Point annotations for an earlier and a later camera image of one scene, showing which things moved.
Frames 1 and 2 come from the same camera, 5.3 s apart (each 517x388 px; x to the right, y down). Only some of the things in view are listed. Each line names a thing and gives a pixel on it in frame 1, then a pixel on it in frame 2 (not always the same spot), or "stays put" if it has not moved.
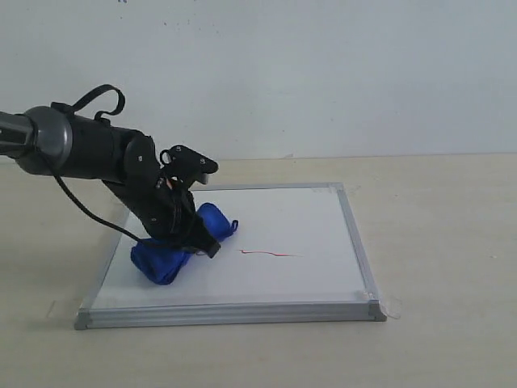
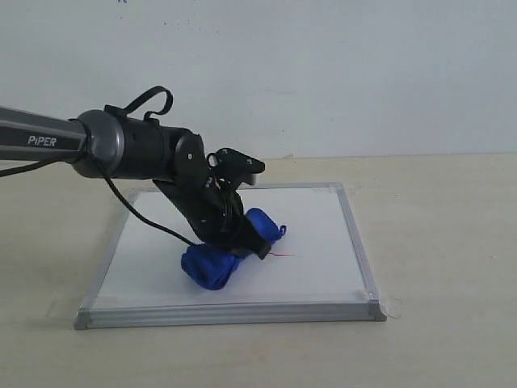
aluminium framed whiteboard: (296, 256) stays put
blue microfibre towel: (160, 262) -> (209, 267)
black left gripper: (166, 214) -> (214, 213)
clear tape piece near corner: (391, 306) stays put
